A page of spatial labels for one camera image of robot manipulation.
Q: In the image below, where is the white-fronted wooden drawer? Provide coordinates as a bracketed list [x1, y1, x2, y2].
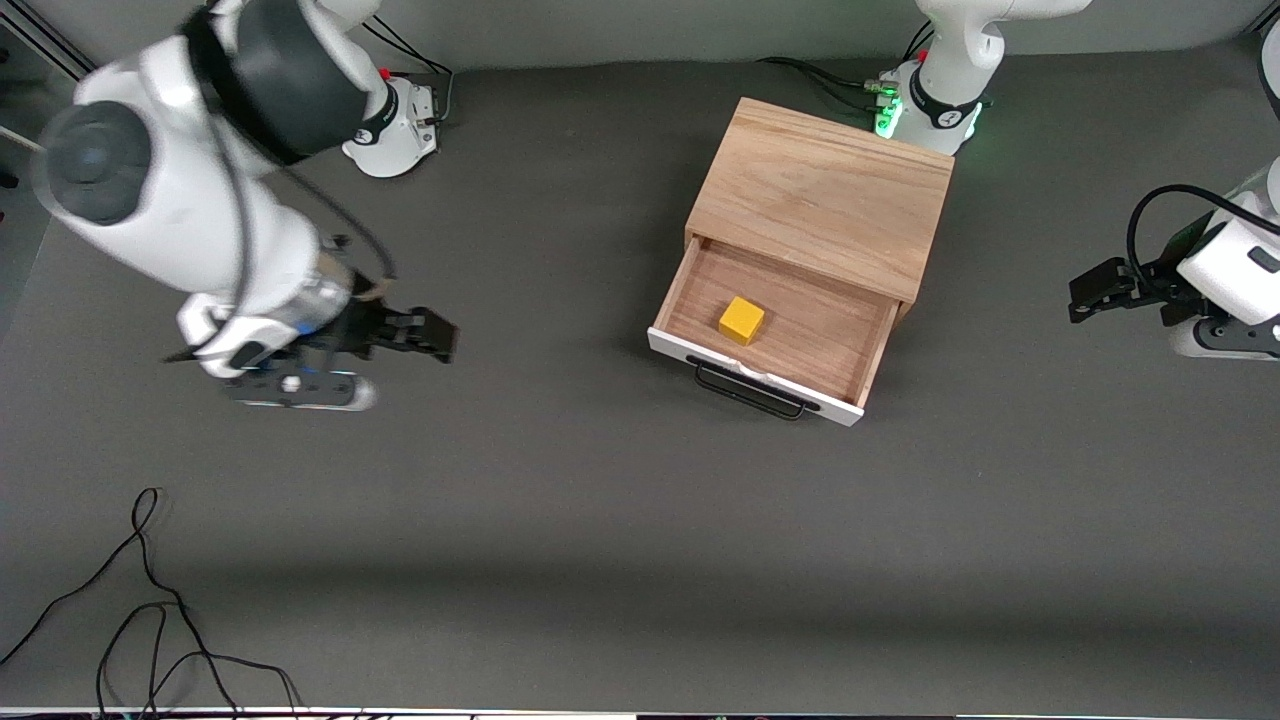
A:
[647, 234, 901, 429]

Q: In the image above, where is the yellow wooden block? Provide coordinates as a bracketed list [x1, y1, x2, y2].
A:
[718, 296, 767, 347]

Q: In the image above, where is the black metal drawer handle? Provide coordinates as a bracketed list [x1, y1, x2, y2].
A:
[685, 354, 822, 422]

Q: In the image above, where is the light wooden drawer cabinet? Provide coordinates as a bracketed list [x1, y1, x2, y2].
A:
[684, 97, 956, 323]

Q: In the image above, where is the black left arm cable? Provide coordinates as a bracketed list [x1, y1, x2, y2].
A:
[1126, 183, 1280, 301]

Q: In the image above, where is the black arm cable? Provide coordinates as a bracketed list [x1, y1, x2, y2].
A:
[200, 100, 399, 303]
[1126, 183, 1280, 301]

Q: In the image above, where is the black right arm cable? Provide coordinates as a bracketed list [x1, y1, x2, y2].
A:
[200, 100, 399, 303]

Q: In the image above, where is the black base cable bundle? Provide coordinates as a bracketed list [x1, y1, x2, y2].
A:
[755, 20, 937, 113]
[365, 15, 457, 127]

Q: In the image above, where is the thin black loose cable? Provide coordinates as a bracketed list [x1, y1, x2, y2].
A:
[0, 487, 303, 717]
[95, 600, 216, 719]

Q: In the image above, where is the aluminium frame rail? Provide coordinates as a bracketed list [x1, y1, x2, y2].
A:
[0, 0, 96, 83]

